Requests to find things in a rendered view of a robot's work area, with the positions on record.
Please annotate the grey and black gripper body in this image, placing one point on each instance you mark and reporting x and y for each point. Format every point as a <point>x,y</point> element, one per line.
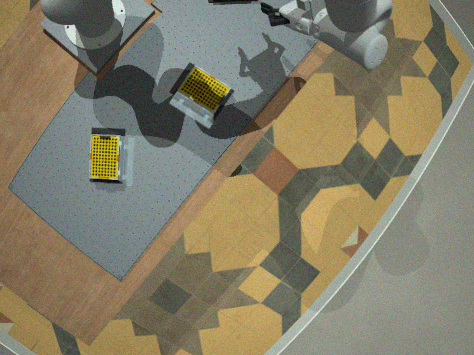
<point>300,20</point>

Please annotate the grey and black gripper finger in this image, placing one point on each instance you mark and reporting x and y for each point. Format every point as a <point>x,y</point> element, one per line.
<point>271,15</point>

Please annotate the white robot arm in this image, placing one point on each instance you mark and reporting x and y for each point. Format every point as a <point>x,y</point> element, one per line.
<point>367,48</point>

